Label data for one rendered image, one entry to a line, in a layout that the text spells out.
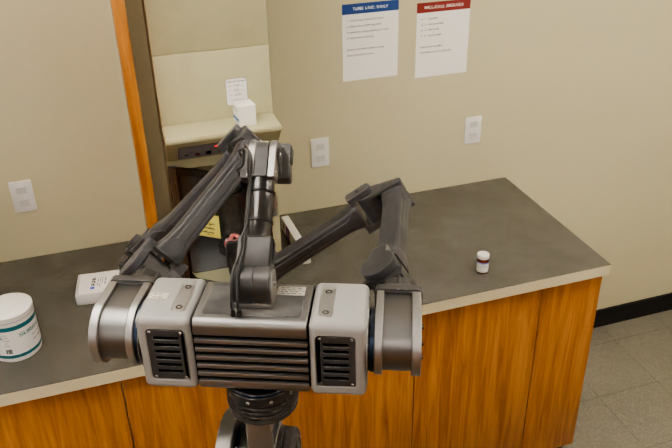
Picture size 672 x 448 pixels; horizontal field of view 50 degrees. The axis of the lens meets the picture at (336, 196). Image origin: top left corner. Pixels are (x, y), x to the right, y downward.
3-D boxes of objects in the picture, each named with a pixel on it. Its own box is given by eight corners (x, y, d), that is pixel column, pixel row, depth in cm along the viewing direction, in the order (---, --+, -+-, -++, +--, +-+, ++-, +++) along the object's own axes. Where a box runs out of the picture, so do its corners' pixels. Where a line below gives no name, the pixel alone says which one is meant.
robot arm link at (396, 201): (400, 164, 179) (420, 195, 183) (353, 188, 184) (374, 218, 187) (393, 265, 140) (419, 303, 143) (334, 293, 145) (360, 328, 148)
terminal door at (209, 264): (187, 281, 227) (171, 165, 209) (277, 298, 219) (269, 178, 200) (185, 282, 227) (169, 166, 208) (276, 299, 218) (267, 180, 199)
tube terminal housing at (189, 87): (175, 254, 251) (143, 33, 216) (266, 238, 260) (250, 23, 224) (184, 294, 230) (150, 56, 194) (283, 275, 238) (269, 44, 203)
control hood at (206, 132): (165, 159, 208) (160, 126, 204) (275, 143, 217) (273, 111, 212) (169, 175, 198) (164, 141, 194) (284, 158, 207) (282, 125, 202)
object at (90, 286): (80, 284, 236) (78, 274, 234) (131, 277, 239) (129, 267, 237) (77, 306, 225) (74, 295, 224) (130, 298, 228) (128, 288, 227)
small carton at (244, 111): (234, 121, 206) (232, 101, 203) (250, 118, 208) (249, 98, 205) (239, 127, 202) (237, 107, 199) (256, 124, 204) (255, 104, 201)
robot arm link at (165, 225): (235, 127, 165) (270, 158, 168) (238, 120, 171) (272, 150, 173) (120, 249, 178) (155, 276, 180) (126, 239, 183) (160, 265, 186)
